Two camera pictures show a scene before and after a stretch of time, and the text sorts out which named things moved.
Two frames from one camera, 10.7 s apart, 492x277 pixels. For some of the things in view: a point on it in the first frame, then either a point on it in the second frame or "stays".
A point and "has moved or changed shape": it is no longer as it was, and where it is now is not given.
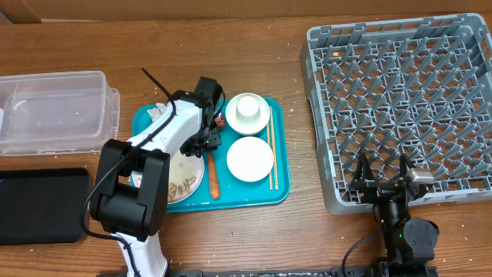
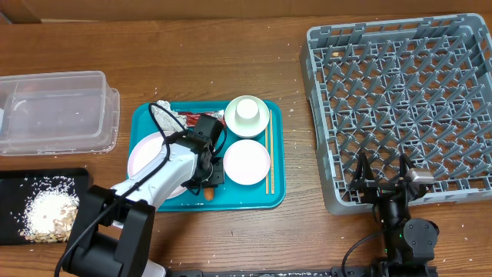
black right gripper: [377, 190] stays
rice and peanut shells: [183, 171] has moved or changed shape
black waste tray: [42, 205] stays
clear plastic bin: [57, 113] stays
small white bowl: [250, 159] stays
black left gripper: [213, 140] → [216, 176]
